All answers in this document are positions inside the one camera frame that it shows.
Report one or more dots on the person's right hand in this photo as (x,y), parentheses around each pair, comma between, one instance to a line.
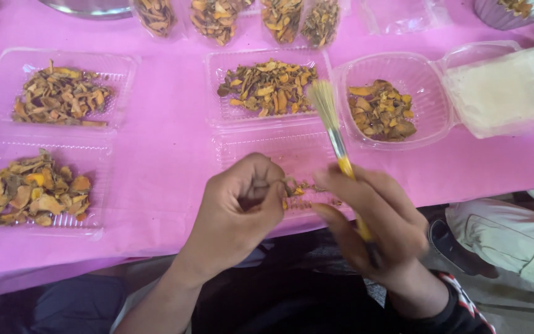
(383,227)

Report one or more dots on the person's left hand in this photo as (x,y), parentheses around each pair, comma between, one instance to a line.
(234,218)

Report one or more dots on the person's right fingers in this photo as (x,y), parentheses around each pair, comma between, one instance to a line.
(329,178)

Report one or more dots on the ridged clear plastic clamshell box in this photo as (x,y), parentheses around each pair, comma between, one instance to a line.
(253,148)

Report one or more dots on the small pile of dried chunks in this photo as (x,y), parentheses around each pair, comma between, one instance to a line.
(380,111)

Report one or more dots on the pile of thin dried strips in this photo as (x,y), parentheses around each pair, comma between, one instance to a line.
(267,88)

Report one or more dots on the person's black clothing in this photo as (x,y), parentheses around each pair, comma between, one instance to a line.
(285,287)

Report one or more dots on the rounded clear plastic clamshell box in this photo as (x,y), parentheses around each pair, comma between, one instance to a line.
(415,74)

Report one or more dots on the clear bag of dried slices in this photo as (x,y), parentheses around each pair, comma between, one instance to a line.
(213,18)
(156,16)
(322,21)
(281,18)

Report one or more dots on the pink tablecloth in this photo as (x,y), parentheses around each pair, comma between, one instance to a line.
(165,153)

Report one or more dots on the empty clear plastic tray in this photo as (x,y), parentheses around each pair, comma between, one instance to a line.
(401,14)

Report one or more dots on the white paper stack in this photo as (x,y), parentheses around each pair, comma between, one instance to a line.
(498,92)

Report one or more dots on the large clear plastic clamshell box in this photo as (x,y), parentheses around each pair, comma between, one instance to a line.
(109,153)

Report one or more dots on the purple paper cupcake cup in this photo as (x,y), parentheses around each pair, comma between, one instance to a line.
(498,16)

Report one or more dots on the pile of dark dried slices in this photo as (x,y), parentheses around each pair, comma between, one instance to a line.
(60,97)

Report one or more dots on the metal bowl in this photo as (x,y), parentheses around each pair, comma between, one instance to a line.
(86,7)

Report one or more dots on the pile of yellow dried slices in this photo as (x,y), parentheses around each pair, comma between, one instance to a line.
(30,190)

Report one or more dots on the dark blue garment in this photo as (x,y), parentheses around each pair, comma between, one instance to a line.
(49,306)

